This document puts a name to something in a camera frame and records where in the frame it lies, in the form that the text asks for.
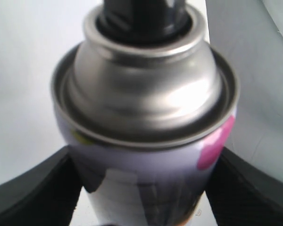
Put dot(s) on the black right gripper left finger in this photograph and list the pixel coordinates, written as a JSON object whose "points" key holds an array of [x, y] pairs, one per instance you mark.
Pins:
{"points": [[46, 195]]}

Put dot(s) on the spray paint can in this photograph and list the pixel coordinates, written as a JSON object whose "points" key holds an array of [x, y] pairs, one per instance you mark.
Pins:
{"points": [[145, 105]]}

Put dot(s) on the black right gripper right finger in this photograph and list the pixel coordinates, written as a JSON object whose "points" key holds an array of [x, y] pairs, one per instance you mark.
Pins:
{"points": [[241, 195]]}

